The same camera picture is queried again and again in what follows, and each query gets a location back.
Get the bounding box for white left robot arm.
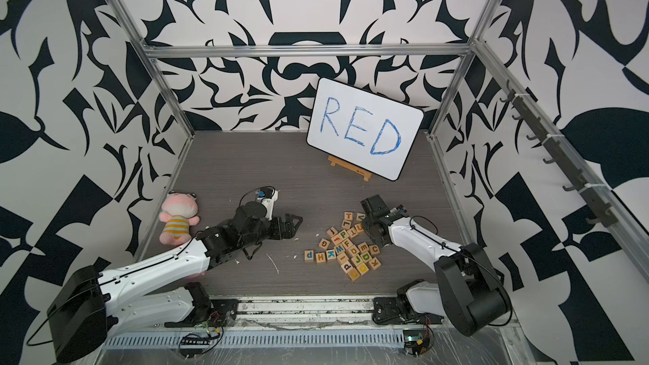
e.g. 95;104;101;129
47;199;304;363

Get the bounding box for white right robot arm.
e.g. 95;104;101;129
361;195;514;336

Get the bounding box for wooden block letter p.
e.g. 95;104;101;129
304;250;314;262
337;230;349;240

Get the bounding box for wooden block letter C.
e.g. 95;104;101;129
369;245;380;257

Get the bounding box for wooden block letter G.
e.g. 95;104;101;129
319;238;331;250

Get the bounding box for wooden block letter H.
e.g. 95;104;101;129
315;253;326;264

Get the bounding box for wooden block letter J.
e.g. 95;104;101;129
351;254;363;266

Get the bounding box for white whiteboard with RED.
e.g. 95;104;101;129
307;79;424;182

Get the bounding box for yellow faced wooden block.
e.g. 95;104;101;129
346;268;361;282

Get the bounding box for small wooden easel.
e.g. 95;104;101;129
328;155;372;182

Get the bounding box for pink plush toy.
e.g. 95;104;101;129
159;192;199;247

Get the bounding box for right circuit board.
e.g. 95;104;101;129
403;328;433;358

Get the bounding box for circuit board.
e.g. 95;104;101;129
403;328;433;358
177;333;223;358

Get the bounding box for left circuit board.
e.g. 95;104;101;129
177;333;223;358

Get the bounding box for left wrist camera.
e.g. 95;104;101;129
255;186;279;221

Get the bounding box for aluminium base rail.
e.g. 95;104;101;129
222;293;518;330

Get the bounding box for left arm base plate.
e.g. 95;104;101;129
164;298;240;329

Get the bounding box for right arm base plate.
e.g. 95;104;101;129
372;297;444;325

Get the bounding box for white perforated cable duct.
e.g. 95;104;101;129
103;329;405;350

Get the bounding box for aluminium frame crossbar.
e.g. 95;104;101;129
143;43;470;59

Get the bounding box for black hook rack rail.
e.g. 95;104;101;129
500;80;620;227

